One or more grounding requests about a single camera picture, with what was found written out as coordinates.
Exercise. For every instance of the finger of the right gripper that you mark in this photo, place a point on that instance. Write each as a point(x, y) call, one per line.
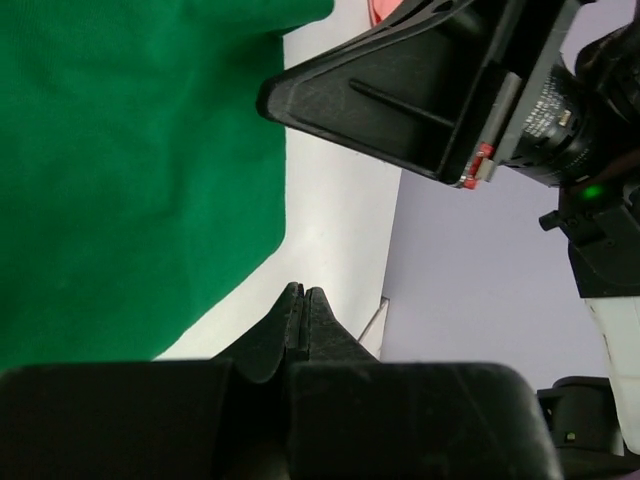
point(423, 89)

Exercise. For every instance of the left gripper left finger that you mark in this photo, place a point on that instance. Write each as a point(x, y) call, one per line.
point(181, 419)

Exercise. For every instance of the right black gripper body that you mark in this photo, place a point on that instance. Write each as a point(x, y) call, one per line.
point(573, 129)

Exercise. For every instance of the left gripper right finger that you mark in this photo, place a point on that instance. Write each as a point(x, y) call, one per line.
point(372, 420)

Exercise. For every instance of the green t shirt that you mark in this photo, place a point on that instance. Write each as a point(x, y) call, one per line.
point(139, 186)

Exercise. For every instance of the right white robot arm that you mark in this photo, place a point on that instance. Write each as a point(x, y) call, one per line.
point(594, 423)

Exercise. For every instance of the pink crumpled t shirt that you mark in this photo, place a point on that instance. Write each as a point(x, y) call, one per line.
point(380, 10)

